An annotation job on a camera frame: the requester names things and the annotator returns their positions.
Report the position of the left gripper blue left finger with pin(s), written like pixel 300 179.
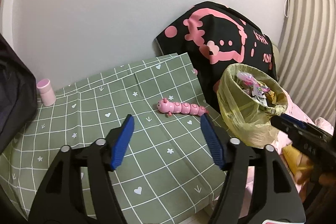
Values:
pixel 119 139

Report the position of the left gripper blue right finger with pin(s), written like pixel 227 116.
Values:
pixel 213 143

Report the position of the yellow-green trash bag bin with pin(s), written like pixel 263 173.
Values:
pixel 247 118

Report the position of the yellow small pillow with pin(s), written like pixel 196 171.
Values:
pixel 300 165

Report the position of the pink floral bedding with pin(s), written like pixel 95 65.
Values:
pixel 317 193

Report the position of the pink caterpillar toy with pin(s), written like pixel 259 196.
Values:
pixel 169 108

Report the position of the green checked tablecloth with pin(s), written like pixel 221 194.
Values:
pixel 167 174

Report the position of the beige striped curtain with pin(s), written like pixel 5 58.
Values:
pixel 307 56

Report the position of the pink cup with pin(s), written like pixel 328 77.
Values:
pixel 46 92

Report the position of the black pink cartoon cloth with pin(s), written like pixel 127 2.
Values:
pixel 214 37

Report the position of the black bag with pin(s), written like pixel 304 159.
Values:
pixel 18 94

